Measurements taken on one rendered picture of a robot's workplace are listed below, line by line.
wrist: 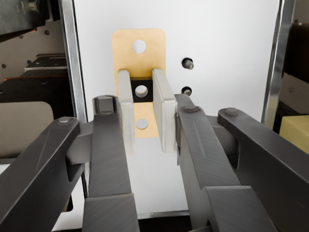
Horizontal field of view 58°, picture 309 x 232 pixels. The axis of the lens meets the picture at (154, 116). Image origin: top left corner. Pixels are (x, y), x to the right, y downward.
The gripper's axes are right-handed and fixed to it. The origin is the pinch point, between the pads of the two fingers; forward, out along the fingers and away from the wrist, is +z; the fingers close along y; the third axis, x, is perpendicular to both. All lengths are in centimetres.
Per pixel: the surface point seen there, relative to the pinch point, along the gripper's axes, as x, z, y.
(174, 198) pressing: -16.8, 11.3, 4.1
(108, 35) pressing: 2.9, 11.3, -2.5
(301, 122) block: -6.1, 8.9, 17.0
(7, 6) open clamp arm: 5.7, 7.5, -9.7
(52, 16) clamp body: 3.7, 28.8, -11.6
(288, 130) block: -7.1, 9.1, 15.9
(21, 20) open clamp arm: 4.6, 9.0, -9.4
